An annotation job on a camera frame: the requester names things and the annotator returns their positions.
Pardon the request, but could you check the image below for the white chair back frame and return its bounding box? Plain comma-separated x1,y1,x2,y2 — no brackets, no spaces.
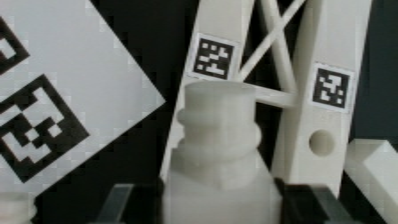
157,0,374,198

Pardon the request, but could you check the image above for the white marker sheet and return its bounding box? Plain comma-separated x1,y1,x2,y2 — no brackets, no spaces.
0,0,163,195

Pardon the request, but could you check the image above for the white block chair part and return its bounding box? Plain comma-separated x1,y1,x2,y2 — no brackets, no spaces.
344,139,398,224

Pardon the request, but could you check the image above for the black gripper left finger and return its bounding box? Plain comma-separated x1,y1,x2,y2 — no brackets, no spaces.
90,183,163,224

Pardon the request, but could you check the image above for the white chair seat with pegs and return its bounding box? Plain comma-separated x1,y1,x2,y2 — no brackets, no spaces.
0,192,36,224

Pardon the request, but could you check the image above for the white threaded chair leg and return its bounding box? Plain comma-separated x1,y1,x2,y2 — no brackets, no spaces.
161,81,282,224

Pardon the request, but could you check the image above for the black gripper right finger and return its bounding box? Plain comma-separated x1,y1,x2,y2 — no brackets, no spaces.
273,178,362,224

